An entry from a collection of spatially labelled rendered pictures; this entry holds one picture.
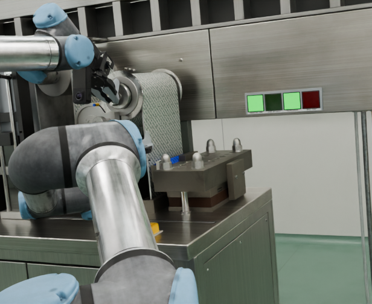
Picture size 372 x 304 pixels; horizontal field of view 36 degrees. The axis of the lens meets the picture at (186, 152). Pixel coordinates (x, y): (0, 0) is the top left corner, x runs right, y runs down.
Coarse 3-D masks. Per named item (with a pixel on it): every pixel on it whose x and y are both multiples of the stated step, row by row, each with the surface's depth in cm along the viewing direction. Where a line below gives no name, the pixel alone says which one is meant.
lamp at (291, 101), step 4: (284, 96) 181; (288, 96) 180; (292, 96) 180; (296, 96) 179; (284, 100) 181; (288, 100) 181; (292, 100) 180; (296, 100) 179; (284, 104) 181; (288, 104) 181; (292, 104) 180; (296, 104) 180; (284, 108) 181; (288, 108) 181; (292, 108) 180; (296, 108) 180
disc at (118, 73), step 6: (114, 72) 169; (120, 72) 168; (126, 72) 167; (132, 78) 166; (138, 84) 166; (138, 90) 166; (138, 96) 166; (102, 102) 172; (138, 102) 167; (108, 108) 171; (138, 108) 167; (132, 114) 168
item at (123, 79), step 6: (114, 78) 168; (120, 78) 168; (126, 78) 167; (126, 84) 167; (132, 84) 166; (132, 90) 166; (132, 96) 167; (132, 102) 167; (114, 108) 170; (126, 108) 168; (132, 108) 167; (120, 114) 169; (126, 114) 168
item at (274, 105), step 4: (268, 96) 183; (272, 96) 183; (276, 96) 182; (280, 96) 181; (268, 100) 183; (272, 100) 183; (276, 100) 182; (280, 100) 182; (268, 104) 184; (272, 104) 183; (276, 104) 182; (280, 104) 182; (268, 108) 184; (272, 108) 183; (276, 108) 183; (280, 108) 182
